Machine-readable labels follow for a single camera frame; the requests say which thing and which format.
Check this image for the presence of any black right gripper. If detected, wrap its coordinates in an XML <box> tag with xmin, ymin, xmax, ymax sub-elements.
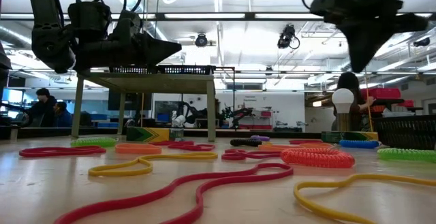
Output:
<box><xmin>311</xmin><ymin>0</ymin><xmax>429</xmax><ymax>72</ymax></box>

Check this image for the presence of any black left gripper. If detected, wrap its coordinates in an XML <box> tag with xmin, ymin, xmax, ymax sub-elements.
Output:
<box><xmin>76</xmin><ymin>31</ymin><xmax>183</xmax><ymax>71</ymax></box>

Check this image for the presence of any Crayola crayon box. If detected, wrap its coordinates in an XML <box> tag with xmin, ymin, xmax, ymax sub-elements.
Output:
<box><xmin>320</xmin><ymin>131</ymin><xmax>379</xmax><ymax>144</ymax></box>
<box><xmin>125</xmin><ymin>126</ymin><xmax>185</xmax><ymax>142</ymax></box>

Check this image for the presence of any blue spiral coil bracelet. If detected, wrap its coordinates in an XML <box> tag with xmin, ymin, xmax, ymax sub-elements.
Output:
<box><xmin>339</xmin><ymin>139</ymin><xmax>380</xmax><ymax>150</ymax></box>

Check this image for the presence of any green spiral coil bracelet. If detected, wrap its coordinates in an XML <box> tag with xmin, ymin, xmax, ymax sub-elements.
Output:
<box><xmin>376</xmin><ymin>148</ymin><xmax>436</xmax><ymax>164</ymax></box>
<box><xmin>70</xmin><ymin>137</ymin><xmax>119</xmax><ymax>148</ymax></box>

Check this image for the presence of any black spiral coil bracelet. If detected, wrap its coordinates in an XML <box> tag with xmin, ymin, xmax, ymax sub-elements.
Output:
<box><xmin>230</xmin><ymin>138</ymin><xmax>262</xmax><ymax>148</ymax></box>

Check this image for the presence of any green metal shelf riser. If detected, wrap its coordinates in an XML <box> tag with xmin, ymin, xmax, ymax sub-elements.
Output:
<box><xmin>71</xmin><ymin>70</ymin><xmax>217</xmax><ymax>142</ymax></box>

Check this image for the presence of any person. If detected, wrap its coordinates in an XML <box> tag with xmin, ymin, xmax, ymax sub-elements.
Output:
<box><xmin>23</xmin><ymin>87</ymin><xmax>58</xmax><ymax>128</ymax></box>
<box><xmin>332</xmin><ymin>71</ymin><xmax>375</xmax><ymax>132</ymax></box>
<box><xmin>52</xmin><ymin>101</ymin><xmax>74</xmax><ymax>128</ymax></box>

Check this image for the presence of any red plastic bin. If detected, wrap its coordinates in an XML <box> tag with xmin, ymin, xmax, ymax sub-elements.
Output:
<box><xmin>360</xmin><ymin>87</ymin><xmax>402</xmax><ymax>99</ymax></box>

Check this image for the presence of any white globe bulb lamp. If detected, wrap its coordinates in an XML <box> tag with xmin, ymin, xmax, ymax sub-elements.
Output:
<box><xmin>331</xmin><ymin>88</ymin><xmax>355</xmax><ymax>132</ymax></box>

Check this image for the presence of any orange rubber band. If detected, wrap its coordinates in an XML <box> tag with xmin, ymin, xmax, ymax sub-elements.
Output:
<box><xmin>258</xmin><ymin>143</ymin><xmax>337</xmax><ymax>152</ymax></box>
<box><xmin>114</xmin><ymin>143</ymin><xmax>163</xmax><ymax>155</ymax></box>

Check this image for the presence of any yellow rubber band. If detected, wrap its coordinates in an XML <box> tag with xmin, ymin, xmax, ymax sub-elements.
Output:
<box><xmin>293</xmin><ymin>173</ymin><xmax>436</xmax><ymax>224</ymax></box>
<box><xmin>88</xmin><ymin>152</ymin><xmax>219</xmax><ymax>178</ymax></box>

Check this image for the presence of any long red rubber band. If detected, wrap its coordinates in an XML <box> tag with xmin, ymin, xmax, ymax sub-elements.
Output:
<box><xmin>53</xmin><ymin>163</ymin><xmax>294</xmax><ymax>224</ymax></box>

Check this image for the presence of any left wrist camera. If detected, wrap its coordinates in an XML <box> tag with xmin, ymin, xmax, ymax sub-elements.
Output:
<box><xmin>110</xmin><ymin>10</ymin><xmax>143</xmax><ymax>44</ymax></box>

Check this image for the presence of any black ceiling camera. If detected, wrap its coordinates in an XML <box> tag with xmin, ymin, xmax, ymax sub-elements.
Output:
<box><xmin>277</xmin><ymin>24</ymin><xmax>301</xmax><ymax>50</ymax></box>
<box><xmin>194</xmin><ymin>33</ymin><xmax>208</xmax><ymax>48</ymax></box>

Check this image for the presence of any black wall monitor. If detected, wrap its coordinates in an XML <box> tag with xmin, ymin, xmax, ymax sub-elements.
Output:
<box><xmin>108</xmin><ymin>89</ymin><xmax>153</xmax><ymax>112</ymax></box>

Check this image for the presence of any black overhead frame bar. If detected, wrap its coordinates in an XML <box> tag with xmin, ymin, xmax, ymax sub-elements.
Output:
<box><xmin>0</xmin><ymin>12</ymin><xmax>436</xmax><ymax>22</ymax></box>

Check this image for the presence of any orange spiral coil bracelet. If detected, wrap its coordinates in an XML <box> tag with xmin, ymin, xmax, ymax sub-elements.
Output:
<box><xmin>281</xmin><ymin>148</ymin><xmax>356</xmax><ymax>170</ymax></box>

